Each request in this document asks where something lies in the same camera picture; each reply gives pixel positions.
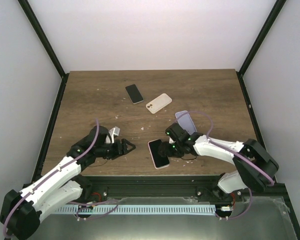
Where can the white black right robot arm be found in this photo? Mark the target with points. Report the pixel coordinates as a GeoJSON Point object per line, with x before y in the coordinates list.
{"type": "Point", "coordinates": [201, 145]}

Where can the black front frame rail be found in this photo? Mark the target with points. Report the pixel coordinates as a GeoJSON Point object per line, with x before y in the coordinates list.
{"type": "Point", "coordinates": [102, 188]}

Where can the black left side rail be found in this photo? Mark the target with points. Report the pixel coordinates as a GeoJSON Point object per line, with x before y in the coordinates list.
{"type": "Point", "coordinates": [50, 128]}

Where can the black frame post left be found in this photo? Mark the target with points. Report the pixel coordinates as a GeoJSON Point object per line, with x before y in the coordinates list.
{"type": "Point", "coordinates": [32, 18]}

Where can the lilac phone case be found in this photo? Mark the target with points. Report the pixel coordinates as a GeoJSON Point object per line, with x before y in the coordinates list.
{"type": "Point", "coordinates": [185, 121]}

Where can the light blue slotted cable duct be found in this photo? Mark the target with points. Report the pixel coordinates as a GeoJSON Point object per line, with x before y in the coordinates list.
{"type": "Point", "coordinates": [163, 209]}

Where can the black frame post right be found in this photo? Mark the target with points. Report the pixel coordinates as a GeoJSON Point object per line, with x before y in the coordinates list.
{"type": "Point", "coordinates": [270, 20]}

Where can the black frame post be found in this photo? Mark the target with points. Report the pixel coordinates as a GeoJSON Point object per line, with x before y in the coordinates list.
{"type": "Point", "coordinates": [270, 20]}
{"type": "Point", "coordinates": [32, 18]}

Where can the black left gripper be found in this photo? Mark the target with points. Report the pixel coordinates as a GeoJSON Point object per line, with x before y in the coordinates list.
{"type": "Point", "coordinates": [119, 151]}

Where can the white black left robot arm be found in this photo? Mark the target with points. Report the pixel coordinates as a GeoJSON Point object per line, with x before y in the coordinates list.
{"type": "Point", "coordinates": [22, 212]}

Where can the cream phone case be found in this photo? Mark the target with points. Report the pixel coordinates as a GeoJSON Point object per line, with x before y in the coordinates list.
{"type": "Point", "coordinates": [158, 103]}

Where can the black right side rail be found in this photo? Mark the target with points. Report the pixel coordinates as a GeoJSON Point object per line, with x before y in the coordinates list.
{"type": "Point", "coordinates": [256, 125]}

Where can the silver-edged black smartphone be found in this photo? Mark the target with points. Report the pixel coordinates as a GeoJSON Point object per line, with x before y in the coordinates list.
{"type": "Point", "coordinates": [134, 94]}

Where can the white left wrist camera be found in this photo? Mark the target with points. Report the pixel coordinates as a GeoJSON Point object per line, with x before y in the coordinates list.
{"type": "Point", "coordinates": [112, 134]}

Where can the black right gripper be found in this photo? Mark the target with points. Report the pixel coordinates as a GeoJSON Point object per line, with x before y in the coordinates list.
{"type": "Point", "coordinates": [165, 151]}

